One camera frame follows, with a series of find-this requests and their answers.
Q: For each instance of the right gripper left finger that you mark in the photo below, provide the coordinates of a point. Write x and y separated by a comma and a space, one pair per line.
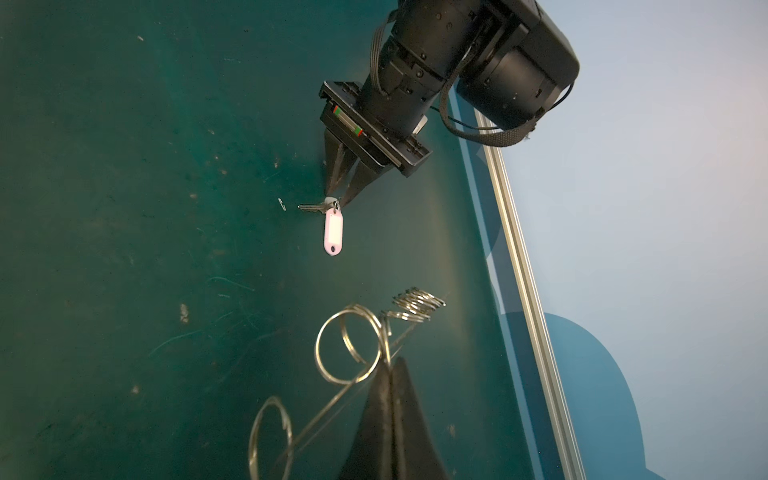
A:
371, 453

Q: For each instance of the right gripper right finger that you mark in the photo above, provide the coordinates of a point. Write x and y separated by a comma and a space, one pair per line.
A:
414, 455

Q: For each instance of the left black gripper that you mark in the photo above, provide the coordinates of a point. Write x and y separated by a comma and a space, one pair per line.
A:
349, 134

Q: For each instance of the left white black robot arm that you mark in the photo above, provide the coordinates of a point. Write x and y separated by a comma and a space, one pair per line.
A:
492, 70

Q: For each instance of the left side frame bar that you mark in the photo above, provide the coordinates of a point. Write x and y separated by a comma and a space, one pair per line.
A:
546, 421

